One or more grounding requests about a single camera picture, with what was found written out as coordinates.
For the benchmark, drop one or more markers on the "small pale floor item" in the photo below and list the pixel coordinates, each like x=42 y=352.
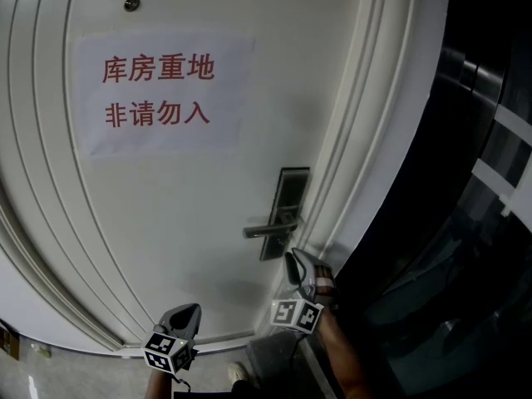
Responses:
x=40 y=349

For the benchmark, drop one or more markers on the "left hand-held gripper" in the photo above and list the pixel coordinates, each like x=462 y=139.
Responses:
x=160 y=347

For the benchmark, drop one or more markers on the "round door peephole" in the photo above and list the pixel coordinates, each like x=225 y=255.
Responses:
x=131 y=4

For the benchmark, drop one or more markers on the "person's left forearm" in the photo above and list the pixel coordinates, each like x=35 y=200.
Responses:
x=158 y=387

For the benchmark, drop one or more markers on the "person's right hand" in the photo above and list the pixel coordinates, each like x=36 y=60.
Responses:
x=325 y=283

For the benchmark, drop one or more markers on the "person's dark trouser leg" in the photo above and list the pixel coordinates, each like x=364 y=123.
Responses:
x=247 y=391

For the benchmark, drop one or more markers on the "white door with handle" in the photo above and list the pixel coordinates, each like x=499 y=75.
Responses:
x=187 y=223

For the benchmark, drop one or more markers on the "glass door leaf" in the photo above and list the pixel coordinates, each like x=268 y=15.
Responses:
x=457 y=306

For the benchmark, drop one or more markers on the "dark glass double door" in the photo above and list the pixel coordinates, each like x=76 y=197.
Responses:
x=415 y=139

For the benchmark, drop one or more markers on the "brown cardboard box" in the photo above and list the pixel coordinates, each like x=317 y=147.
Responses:
x=8 y=343

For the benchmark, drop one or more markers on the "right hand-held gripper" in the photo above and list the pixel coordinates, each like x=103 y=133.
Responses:
x=291 y=312

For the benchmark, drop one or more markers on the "dark metal door lock plate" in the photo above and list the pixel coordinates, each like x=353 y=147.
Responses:
x=291 y=189

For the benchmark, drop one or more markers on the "paper sign red characters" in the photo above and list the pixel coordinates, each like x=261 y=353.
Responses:
x=162 y=94

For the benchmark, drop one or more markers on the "person's right forearm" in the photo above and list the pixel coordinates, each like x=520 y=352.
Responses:
x=341 y=356

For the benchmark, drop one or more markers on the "person's white shoe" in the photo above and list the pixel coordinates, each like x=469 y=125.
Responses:
x=237 y=372

